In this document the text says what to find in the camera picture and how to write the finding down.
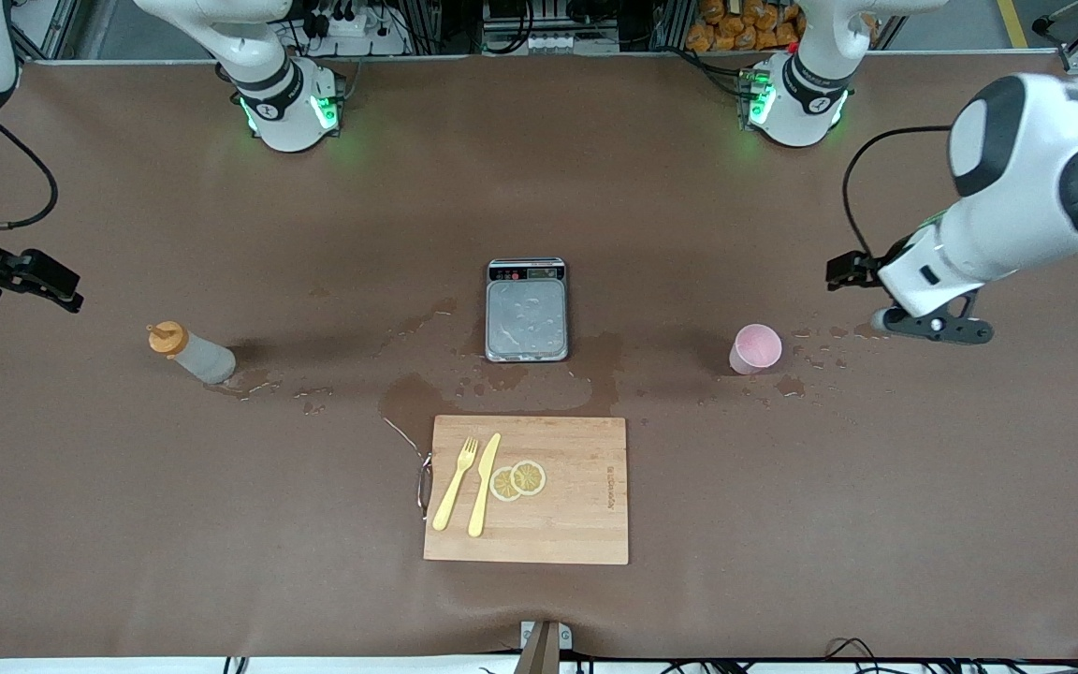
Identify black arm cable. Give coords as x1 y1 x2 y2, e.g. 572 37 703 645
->
0 116 61 231
841 125 954 258

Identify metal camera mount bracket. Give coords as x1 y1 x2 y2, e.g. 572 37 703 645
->
513 620 574 674

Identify yellow plastic fork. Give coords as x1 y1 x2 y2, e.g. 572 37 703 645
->
432 436 481 533

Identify aluminium frame profile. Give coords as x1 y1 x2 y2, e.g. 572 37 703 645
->
10 0 74 63
1030 0 1078 76

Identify white power strip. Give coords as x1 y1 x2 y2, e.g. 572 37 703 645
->
300 0 411 57

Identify silver digital kitchen scale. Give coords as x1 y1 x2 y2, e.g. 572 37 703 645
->
485 258 568 363

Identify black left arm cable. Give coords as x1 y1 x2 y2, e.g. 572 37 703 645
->
841 125 954 258

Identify brown table cover mat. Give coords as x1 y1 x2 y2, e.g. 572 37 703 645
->
0 51 1078 661

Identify orange snack bags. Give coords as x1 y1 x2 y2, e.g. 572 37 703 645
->
686 0 807 53

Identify translucent sauce bottle orange cap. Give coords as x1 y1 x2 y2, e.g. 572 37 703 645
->
147 321 238 386

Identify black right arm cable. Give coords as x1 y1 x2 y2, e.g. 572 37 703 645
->
0 116 61 231

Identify yellow plastic knife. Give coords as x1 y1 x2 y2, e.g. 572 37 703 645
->
467 432 503 539

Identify wooden cutting board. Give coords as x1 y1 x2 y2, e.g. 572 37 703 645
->
423 415 630 565

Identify pink plastic cup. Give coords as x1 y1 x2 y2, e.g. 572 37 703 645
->
729 324 783 376

